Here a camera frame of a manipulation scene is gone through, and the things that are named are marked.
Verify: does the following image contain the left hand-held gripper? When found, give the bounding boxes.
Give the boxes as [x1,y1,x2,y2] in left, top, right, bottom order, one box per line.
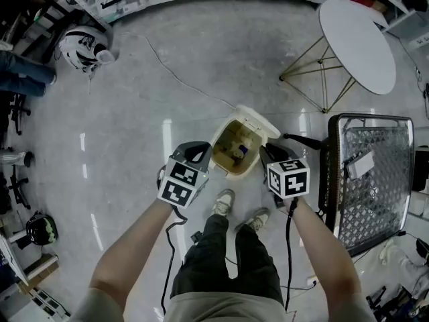
[156,141,213,210]

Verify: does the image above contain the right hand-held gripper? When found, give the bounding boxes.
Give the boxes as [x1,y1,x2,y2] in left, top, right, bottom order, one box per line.
[259,144,310,211]

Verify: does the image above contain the cream plastic trash bin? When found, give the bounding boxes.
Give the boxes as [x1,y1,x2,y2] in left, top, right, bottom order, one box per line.
[208,104,282,181]

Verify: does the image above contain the small grey rectangular box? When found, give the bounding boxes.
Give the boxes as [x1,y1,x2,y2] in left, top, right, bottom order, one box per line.
[345,150,375,180]

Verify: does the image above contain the person's left forearm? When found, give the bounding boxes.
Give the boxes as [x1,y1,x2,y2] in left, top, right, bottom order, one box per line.
[89,198,184,297]

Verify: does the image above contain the person's right forearm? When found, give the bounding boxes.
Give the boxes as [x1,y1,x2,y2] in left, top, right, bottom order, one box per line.
[283,196,365,298]

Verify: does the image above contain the person's left shoe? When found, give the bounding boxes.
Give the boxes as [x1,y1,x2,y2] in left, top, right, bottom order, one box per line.
[211,189,236,217]

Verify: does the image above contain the person's shoe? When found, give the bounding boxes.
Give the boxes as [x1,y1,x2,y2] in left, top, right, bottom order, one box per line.
[211,189,236,217]
[234,207,271,231]

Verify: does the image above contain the person's right shoe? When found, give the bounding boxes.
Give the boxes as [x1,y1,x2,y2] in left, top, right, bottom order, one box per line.
[234,207,271,231]

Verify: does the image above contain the glass-top woven table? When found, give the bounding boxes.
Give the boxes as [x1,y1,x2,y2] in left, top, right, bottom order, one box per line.
[283,112,416,258]

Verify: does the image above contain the person's dark trousers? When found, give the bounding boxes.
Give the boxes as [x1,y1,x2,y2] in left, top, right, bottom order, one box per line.
[170,213,285,307]

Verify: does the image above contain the round white side table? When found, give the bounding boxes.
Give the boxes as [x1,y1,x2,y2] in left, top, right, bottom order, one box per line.
[279,0,397,114]

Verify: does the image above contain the person's beige shirt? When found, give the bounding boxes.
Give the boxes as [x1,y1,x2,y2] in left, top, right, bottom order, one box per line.
[68,286,378,322]

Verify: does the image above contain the white and black helmet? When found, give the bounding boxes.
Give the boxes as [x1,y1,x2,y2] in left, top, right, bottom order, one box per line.
[58,25,117,74]

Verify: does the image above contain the black and green helmet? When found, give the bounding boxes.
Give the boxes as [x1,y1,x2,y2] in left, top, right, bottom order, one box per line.
[25,211,60,246]

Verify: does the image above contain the small brown box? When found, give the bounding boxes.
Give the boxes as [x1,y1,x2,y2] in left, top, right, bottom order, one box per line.
[368,0,389,15]

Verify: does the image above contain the black office chair base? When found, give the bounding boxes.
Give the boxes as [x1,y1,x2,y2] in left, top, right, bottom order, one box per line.
[8,94,33,136]
[7,165,32,211]

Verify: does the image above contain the brown cardboard box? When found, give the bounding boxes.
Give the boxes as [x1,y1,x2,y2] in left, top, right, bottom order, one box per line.
[18,253,60,294]

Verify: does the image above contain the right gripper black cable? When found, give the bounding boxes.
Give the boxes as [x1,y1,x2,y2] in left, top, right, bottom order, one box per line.
[284,198,300,311]

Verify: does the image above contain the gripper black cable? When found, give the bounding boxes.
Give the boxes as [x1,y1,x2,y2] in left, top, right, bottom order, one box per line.
[160,206,188,315]
[284,198,300,311]

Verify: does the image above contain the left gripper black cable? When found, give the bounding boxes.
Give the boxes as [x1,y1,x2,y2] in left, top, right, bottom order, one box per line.
[160,206,188,315]

